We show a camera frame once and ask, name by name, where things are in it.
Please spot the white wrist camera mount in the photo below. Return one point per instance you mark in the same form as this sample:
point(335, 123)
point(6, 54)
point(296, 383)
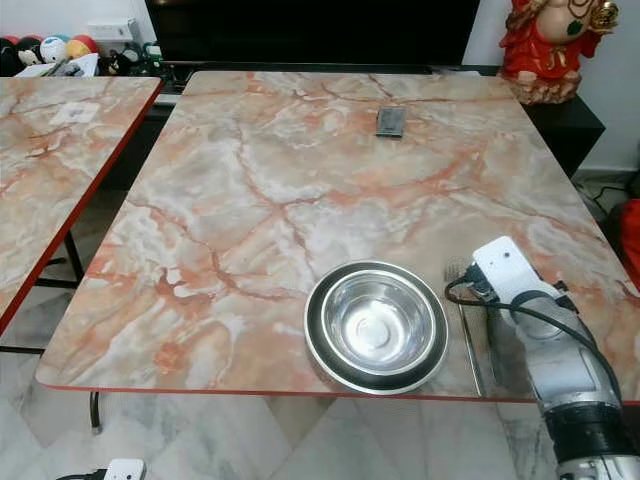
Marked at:
point(125, 469)
point(510, 265)

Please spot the black metal table leg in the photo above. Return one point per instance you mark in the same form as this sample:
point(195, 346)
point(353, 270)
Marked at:
point(73, 262)
point(96, 412)

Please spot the stainless steel bowl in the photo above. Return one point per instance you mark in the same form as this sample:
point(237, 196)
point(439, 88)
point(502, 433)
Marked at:
point(377, 320)

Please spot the black television screen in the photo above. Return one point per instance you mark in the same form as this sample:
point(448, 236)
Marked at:
point(310, 30)

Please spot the red yellow toy ball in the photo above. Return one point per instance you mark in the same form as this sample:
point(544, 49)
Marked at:
point(83, 46)

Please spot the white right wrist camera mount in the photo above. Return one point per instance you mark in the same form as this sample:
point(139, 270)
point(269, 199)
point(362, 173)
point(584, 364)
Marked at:
point(510, 265)

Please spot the red fabric item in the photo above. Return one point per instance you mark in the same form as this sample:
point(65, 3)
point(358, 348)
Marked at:
point(631, 240)

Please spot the black plush toy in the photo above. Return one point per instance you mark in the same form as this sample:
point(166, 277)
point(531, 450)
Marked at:
point(28, 55)

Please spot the black round plate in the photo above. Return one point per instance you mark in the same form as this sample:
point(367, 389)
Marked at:
point(375, 382)

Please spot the red laughing buddha statue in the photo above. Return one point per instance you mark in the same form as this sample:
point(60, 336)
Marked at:
point(555, 50)

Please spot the silver metal fork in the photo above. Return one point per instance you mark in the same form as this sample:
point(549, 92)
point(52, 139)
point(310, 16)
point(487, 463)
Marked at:
point(468, 340)

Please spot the white blue toy ball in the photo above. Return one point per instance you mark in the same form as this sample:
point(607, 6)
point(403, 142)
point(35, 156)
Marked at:
point(55, 49)

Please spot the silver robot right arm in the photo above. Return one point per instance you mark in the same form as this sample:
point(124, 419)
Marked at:
point(565, 370)

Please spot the small grey rectangular device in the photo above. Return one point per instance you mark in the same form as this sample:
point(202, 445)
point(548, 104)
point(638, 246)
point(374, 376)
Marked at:
point(391, 122)

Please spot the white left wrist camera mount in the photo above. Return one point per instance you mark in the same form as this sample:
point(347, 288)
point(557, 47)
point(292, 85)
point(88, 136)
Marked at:
point(125, 469)

